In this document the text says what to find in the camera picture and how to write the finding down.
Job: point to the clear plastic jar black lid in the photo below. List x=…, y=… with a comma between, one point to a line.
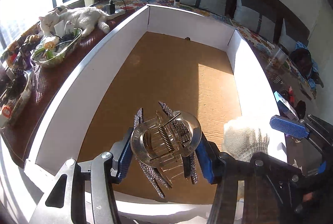
x=277, y=58

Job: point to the white power strip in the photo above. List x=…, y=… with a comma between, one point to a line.
x=118, y=12

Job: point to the white cat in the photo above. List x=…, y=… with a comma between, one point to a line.
x=85, y=18

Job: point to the blue cloth on sofa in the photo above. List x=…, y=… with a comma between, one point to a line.
x=315, y=78

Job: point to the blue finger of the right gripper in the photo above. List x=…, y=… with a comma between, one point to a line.
x=320, y=135
x=289, y=127

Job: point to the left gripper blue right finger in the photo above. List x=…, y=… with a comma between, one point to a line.
x=210, y=164

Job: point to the black scrunchie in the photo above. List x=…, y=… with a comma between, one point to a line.
x=301, y=109

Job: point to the glass bowl with items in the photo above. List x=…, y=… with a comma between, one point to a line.
x=55, y=54

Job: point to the grey pillow far right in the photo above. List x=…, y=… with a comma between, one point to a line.
x=289, y=36

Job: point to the patterned box with clutter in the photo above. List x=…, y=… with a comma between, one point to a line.
x=15, y=93

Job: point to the black charger plug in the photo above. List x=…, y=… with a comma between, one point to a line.
x=111, y=8

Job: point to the large white cardboard box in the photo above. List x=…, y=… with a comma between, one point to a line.
x=157, y=54

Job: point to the blue white toothpaste box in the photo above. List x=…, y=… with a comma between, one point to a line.
x=285, y=108

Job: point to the black bag on sofa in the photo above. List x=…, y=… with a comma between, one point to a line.
x=301, y=57

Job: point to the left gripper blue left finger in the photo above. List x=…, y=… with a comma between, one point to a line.
x=122, y=157

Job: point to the white knitted shell pouch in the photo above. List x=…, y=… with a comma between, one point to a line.
x=243, y=138

